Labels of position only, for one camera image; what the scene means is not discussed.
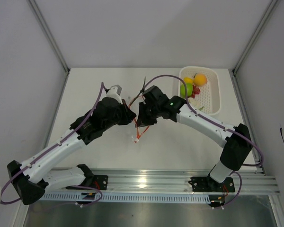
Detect clear orange-zipper zip bag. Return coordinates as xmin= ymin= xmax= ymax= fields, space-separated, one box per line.
xmin=124 ymin=95 xmax=149 ymax=143

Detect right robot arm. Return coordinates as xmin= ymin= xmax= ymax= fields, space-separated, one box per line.
xmin=137 ymin=86 xmax=252 ymax=192

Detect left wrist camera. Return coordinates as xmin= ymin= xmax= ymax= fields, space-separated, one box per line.
xmin=106 ymin=85 xmax=122 ymax=104

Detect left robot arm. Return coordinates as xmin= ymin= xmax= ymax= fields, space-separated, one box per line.
xmin=7 ymin=97 xmax=136 ymax=205

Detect white cauliflower with green leaves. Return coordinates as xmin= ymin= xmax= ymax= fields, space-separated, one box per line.
xmin=188 ymin=98 xmax=204 ymax=111

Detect aluminium mounting rail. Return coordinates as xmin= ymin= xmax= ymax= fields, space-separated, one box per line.
xmin=92 ymin=169 xmax=280 ymax=195

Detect aluminium frame post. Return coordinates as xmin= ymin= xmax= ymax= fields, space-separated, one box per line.
xmin=231 ymin=0 xmax=281 ymax=74
xmin=27 ymin=0 xmax=70 ymax=74

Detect green apple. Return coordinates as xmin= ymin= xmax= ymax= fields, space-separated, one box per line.
xmin=179 ymin=83 xmax=194 ymax=98

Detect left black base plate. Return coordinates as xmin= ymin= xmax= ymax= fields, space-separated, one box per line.
xmin=79 ymin=175 xmax=108 ymax=190

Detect orange fruit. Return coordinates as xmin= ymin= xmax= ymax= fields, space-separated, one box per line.
xmin=194 ymin=73 xmax=207 ymax=87

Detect left aluminium frame post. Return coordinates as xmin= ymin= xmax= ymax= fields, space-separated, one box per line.
xmin=27 ymin=0 xmax=70 ymax=74

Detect slotted white cable duct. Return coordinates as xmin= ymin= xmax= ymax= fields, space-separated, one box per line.
xmin=41 ymin=191 xmax=210 ymax=204

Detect yellow lemon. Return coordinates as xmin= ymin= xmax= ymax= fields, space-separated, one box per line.
xmin=183 ymin=77 xmax=194 ymax=84

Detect right aluminium frame post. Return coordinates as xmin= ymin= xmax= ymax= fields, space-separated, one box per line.
xmin=231 ymin=0 xmax=281 ymax=74

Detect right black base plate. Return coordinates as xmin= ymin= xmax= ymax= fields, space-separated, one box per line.
xmin=188 ymin=176 xmax=235 ymax=192

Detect white perforated plastic basket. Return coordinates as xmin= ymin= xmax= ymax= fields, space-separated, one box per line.
xmin=178 ymin=66 xmax=221 ymax=116

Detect red grape bunch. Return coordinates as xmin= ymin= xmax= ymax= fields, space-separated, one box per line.
xmin=191 ymin=85 xmax=200 ymax=98

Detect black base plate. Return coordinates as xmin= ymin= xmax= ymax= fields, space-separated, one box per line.
xmin=188 ymin=176 xmax=235 ymax=192
xmin=79 ymin=175 xmax=108 ymax=190

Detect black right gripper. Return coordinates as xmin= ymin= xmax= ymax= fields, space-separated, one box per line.
xmin=136 ymin=102 xmax=160 ymax=128

